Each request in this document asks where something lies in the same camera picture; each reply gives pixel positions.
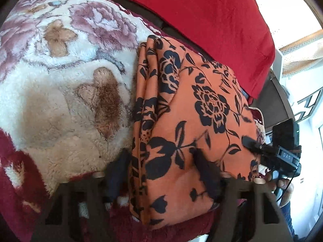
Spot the person's right forearm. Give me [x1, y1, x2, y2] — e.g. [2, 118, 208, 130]
[281, 202, 294, 236]

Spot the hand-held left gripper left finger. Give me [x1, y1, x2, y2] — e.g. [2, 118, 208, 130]
[30, 150, 132, 242]

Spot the black cable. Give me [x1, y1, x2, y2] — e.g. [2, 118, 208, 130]
[276, 173, 297, 203]

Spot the red cloth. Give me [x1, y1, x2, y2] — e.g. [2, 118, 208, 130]
[48, 0, 276, 99]

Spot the maroon cream floral plush blanket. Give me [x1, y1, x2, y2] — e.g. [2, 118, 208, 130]
[0, 0, 268, 242]

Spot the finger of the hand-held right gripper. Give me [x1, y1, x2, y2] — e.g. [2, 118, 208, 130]
[241, 136, 268, 155]

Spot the orange black floral cloth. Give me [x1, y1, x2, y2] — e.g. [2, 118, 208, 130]
[128, 34, 265, 231]

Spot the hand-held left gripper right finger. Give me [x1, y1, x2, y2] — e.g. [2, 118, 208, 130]
[194, 149, 296, 242]

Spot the person's right hand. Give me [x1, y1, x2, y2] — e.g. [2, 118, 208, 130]
[267, 170, 295, 208]

